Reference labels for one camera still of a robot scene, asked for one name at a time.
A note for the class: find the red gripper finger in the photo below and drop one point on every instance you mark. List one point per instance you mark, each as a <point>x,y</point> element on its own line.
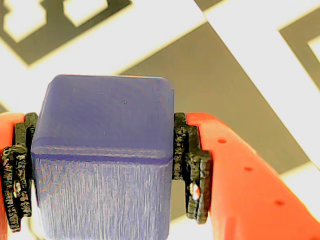
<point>15,170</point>
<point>250,200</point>

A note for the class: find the blue cube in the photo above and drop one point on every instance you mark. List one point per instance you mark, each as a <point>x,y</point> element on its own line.
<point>105,150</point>

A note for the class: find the black white marker checkerboard mat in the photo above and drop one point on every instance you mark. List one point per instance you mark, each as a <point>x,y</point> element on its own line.
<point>200,87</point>

